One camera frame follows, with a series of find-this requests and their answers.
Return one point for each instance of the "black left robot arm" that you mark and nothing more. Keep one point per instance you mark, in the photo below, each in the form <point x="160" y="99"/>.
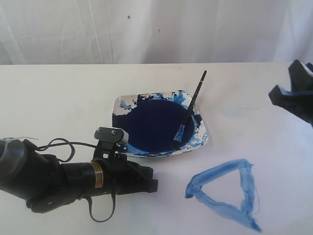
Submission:
<point x="46" y="183"/>

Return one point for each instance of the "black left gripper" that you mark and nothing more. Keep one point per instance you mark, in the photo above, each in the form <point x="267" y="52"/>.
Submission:
<point x="113" y="174"/>

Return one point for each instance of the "blue painted stroke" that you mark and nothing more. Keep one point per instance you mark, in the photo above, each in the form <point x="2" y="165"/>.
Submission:
<point x="229" y="191"/>

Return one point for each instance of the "square plate with blue paint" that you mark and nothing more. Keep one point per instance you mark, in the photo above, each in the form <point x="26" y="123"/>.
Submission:
<point x="152" y="121"/>

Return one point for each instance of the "white backdrop sheet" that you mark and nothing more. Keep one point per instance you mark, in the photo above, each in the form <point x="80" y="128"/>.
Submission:
<point x="154" y="31"/>

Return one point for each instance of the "black paintbrush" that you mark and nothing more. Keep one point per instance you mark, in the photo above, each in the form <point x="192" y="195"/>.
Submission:
<point x="176" y="143"/>

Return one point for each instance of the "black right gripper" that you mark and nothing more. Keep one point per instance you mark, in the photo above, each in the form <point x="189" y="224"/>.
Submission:
<point x="299" y="101"/>

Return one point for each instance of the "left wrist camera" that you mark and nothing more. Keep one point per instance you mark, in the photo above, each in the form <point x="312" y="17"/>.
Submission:
<point x="111" y="135"/>

